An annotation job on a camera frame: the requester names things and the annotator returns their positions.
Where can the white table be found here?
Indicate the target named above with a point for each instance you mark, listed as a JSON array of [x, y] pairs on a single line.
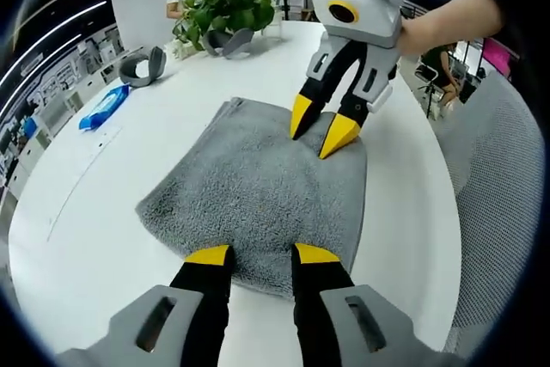
[[129, 264]]

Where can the clear glass plant vase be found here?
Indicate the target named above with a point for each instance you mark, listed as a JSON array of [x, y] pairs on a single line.
[[270, 32]]

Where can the grey mesh office chair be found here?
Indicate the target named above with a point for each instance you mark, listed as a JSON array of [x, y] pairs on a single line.
[[494, 191]]

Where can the grey towel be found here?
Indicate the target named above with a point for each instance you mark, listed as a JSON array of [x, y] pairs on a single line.
[[258, 195]]

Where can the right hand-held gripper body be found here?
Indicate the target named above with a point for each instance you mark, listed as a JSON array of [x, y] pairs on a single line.
[[374, 10]]

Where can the blue wipes packet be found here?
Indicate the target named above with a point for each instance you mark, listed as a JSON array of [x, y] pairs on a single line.
[[105, 107]]

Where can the clear plastic ruler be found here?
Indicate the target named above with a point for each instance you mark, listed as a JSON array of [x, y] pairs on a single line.
[[92, 156]]

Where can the pink display screen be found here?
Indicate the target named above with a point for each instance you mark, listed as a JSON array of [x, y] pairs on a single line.
[[498, 55]]

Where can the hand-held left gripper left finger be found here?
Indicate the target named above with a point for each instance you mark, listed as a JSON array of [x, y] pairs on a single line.
[[189, 304]]

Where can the green potted plant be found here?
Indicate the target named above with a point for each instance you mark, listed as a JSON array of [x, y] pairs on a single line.
[[223, 1]]

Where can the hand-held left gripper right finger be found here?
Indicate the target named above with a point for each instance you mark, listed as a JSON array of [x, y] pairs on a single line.
[[399, 339]]

